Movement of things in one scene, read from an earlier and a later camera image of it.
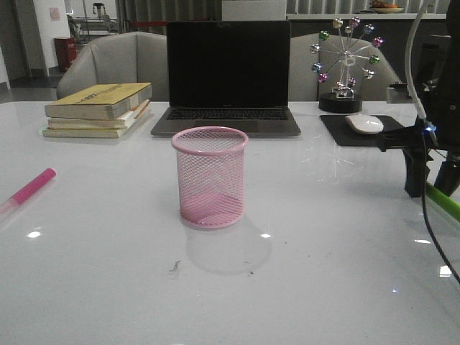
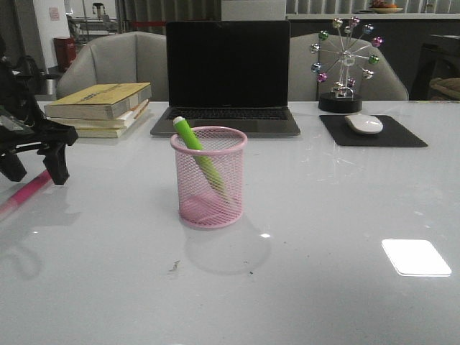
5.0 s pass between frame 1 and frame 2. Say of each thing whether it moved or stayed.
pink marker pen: stayed
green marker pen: moved
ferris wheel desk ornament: stayed
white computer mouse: stayed
